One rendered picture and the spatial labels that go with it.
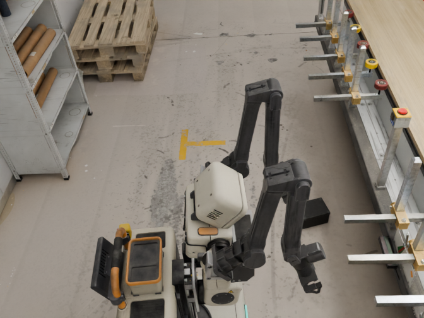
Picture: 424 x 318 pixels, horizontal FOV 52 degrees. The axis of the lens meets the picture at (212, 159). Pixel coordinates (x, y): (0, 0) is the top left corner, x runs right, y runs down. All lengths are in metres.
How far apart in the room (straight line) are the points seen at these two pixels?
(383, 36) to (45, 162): 2.75
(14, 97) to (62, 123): 0.91
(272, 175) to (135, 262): 0.91
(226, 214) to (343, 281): 1.55
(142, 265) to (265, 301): 1.12
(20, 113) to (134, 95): 1.45
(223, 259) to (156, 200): 1.91
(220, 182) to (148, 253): 0.59
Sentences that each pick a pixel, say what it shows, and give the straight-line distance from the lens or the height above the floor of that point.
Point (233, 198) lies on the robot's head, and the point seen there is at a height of 1.35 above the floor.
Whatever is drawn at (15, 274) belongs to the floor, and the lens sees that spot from 3.33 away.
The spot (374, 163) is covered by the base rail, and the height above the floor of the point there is 0.70.
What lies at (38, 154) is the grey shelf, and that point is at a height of 0.29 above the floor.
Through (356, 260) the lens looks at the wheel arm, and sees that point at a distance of 2.02.
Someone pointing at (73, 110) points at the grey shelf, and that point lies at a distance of 4.26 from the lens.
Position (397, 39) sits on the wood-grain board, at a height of 0.90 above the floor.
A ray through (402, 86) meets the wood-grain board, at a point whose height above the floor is 0.90.
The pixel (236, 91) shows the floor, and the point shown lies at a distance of 4.37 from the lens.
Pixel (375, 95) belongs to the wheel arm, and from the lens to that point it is 3.00.
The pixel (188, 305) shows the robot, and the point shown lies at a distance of 2.20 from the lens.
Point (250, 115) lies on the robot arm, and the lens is 1.62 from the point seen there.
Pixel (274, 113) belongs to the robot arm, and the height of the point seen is 1.51.
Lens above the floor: 2.51
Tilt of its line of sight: 44 degrees down
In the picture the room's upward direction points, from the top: 5 degrees counter-clockwise
